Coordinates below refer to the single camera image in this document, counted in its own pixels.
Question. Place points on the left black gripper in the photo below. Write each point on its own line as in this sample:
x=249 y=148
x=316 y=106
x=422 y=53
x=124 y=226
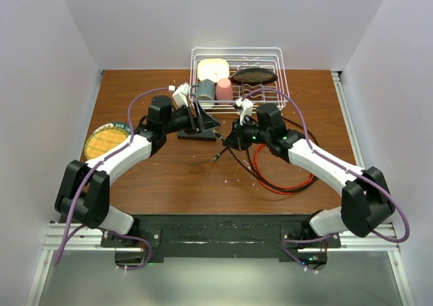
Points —
x=205 y=122

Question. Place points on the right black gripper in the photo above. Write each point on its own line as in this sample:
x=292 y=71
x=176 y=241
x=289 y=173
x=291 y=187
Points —
x=236 y=139

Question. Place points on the black network switch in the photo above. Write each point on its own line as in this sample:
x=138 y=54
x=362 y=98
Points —
x=200 y=136

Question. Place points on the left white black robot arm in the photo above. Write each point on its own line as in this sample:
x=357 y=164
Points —
x=84 y=194

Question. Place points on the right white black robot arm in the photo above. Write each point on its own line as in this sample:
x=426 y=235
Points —
x=365 y=201

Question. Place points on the grey mug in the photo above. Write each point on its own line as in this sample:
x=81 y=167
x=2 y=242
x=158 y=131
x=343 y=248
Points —
x=204 y=91

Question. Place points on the pink cup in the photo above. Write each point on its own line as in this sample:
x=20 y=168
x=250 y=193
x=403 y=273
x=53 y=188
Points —
x=224 y=91

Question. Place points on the cream square plate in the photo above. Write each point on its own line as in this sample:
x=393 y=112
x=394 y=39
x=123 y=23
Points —
x=213 y=69

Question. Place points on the dark brown oval bowl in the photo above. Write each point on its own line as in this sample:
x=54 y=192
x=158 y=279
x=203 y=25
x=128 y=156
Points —
x=253 y=77

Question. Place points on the round yellow green coaster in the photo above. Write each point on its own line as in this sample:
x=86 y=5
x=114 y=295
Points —
x=104 y=138

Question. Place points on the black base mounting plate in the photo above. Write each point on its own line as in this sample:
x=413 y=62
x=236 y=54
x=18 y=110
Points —
x=282 y=237

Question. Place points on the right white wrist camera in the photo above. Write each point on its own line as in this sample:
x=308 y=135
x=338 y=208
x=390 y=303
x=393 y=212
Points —
x=244 y=108

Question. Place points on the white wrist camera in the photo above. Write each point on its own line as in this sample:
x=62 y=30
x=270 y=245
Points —
x=180 y=94
x=244 y=108

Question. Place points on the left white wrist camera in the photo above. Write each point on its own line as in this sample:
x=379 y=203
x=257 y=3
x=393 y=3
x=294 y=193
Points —
x=180 y=94

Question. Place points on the white wire dish rack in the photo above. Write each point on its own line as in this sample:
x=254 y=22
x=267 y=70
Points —
x=241 y=58

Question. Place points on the aluminium frame rail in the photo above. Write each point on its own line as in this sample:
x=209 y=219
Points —
x=84 y=194

